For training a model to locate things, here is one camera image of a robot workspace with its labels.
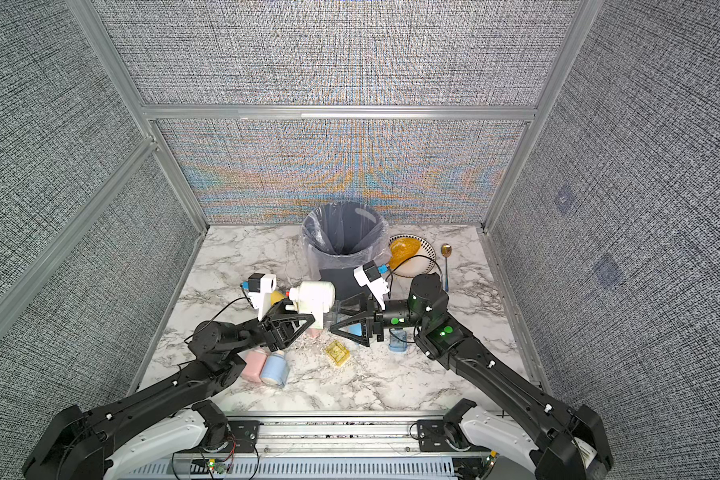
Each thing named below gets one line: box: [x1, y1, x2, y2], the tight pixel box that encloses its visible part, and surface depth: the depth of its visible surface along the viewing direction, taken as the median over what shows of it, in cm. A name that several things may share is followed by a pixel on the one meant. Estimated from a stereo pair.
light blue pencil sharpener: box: [260, 350, 288, 387], surface depth 79 cm
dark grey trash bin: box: [302, 201, 388, 297], surface depth 88 cm
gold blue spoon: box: [441, 243, 452, 292], surface depth 112 cm
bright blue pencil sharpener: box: [347, 323, 363, 336], surface depth 57 cm
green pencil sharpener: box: [285, 281, 336, 330], surface depth 57 cm
